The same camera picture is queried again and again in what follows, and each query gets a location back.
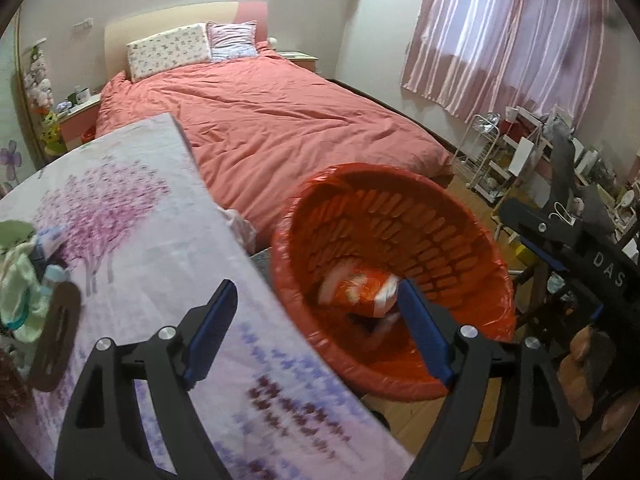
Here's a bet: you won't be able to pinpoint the tree print tablecloth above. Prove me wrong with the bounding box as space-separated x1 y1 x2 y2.
0 112 416 480

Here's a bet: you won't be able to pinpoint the pink curtain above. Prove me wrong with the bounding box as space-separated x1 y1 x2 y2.
400 0 612 127

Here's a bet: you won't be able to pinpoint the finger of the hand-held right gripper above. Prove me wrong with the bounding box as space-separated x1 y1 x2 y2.
492 198 603 326
549 131 584 221

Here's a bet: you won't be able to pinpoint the white canvas board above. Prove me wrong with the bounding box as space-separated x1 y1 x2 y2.
510 137 539 179

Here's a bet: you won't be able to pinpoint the floral white pillow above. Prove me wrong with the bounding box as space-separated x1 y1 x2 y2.
126 22 213 82

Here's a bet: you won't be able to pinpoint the nightstand with book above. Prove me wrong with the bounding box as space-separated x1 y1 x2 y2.
275 50 319 74

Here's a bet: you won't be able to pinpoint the cream and pink headboard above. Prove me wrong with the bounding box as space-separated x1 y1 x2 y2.
104 1 268 83

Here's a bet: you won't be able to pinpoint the pink striped pillow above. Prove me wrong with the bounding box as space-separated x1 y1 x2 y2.
206 20 258 62

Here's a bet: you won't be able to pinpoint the hanging plush toys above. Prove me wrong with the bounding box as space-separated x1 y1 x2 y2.
22 42 56 111

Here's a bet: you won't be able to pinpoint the person's right hand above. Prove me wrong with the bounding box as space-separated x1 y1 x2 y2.
556 329 602 424

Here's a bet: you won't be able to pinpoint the light green cloth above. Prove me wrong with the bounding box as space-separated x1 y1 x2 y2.
0 220 57 344

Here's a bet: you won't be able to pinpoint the orange duvet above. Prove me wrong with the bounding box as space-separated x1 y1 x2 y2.
95 52 456 256

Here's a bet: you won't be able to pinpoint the white wire rack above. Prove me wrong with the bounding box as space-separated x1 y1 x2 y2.
452 114 502 207

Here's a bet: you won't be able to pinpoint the pink nightstand with mugs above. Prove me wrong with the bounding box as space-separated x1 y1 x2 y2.
56 95 103 153

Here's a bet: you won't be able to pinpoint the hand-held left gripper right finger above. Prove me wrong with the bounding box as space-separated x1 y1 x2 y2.
396 277 583 480

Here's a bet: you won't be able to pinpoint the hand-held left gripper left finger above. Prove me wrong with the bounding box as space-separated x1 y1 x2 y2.
54 279 239 480

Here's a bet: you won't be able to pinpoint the blue packet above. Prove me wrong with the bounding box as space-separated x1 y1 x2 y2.
36 227 69 287

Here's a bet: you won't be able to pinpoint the yellow green plush toy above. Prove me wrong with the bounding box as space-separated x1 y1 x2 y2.
41 110 67 157

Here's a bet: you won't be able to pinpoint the orange plastic trash basket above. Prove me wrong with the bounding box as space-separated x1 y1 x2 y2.
270 161 517 402

